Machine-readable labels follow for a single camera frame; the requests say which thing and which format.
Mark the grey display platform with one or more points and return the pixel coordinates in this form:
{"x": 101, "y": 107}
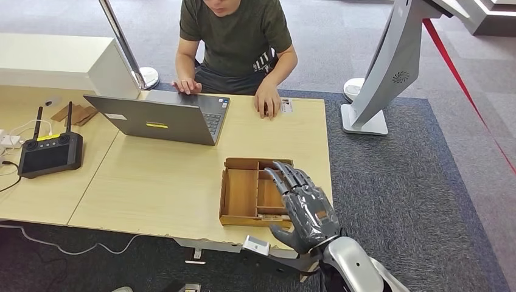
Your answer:
{"x": 496, "y": 24}

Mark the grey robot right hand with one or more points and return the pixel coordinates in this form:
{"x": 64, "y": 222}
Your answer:
{"x": 310, "y": 217}

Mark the red barrier belt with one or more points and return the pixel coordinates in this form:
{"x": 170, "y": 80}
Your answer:
{"x": 436, "y": 39}

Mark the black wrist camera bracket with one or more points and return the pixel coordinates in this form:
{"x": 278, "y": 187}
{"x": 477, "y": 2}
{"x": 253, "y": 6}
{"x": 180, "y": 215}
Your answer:
{"x": 290, "y": 264}

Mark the person's right hand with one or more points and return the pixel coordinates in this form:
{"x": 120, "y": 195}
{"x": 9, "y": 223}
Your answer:
{"x": 187, "y": 86}

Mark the grey laptop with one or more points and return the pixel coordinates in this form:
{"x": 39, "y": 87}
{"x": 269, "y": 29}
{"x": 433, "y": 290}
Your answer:
{"x": 161, "y": 121}

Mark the person's left forearm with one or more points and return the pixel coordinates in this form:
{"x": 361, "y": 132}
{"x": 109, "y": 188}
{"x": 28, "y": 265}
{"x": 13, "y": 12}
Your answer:
{"x": 282, "y": 72}

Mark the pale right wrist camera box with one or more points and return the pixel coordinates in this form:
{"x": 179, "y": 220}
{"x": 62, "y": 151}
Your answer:
{"x": 256, "y": 245}

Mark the white charger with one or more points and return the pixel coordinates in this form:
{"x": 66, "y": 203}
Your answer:
{"x": 9, "y": 141}

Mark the white counter cabinet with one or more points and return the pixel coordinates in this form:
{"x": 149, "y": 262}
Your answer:
{"x": 48, "y": 56}

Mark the grey kiosk stand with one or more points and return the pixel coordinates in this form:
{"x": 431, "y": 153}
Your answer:
{"x": 393, "y": 60}

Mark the person's left hand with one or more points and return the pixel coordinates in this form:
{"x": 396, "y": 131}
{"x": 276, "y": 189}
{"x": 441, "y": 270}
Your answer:
{"x": 266, "y": 98}

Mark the chrome stanchion pole with base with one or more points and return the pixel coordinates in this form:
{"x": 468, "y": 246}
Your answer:
{"x": 148, "y": 76}

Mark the person's right forearm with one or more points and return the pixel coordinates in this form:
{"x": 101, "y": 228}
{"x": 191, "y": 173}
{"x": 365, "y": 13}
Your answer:
{"x": 186, "y": 64}

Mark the brown cardboard piece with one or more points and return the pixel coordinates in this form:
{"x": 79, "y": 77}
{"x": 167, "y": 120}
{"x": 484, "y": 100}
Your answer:
{"x": 85, "y": 115}
{"x": 65, "y": 113}

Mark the black remote controller with antennas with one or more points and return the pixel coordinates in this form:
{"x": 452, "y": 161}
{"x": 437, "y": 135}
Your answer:
{"x": 49, "y": 157}

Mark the white rounded object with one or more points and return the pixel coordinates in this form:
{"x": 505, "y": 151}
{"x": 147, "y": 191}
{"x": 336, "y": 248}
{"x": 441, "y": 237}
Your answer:
{"x": 122, "y": 289}

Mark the small grey object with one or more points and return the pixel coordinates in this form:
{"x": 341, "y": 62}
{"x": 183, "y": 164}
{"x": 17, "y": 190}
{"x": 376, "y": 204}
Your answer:
{"x": 52, "y": 101}

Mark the wooden organizer box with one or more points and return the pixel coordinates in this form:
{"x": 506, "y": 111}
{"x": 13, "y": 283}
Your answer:
{"x": 242, "y": 193}

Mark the person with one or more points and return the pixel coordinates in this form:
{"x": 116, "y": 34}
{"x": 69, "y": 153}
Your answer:
{"x": 234, "y": 40}

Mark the white round stanchion base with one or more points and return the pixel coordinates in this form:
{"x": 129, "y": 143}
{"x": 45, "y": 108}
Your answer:
{"x": 351, "y": 88}

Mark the room key card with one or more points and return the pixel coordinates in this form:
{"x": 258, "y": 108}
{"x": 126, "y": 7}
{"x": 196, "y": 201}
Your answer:
{"x": 272, "y": 217}

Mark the white printed ID card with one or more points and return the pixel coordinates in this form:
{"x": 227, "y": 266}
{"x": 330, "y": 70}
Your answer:
{"x": 287, "y": 105}

